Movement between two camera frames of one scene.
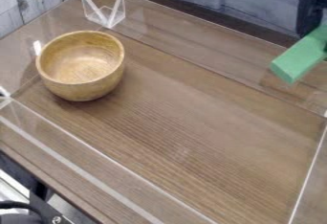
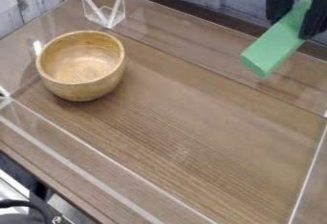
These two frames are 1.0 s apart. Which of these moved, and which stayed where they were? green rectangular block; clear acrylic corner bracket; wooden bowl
Moved: green rectangular block
Stayed: wooden bowl; clear acrylic corner bracket
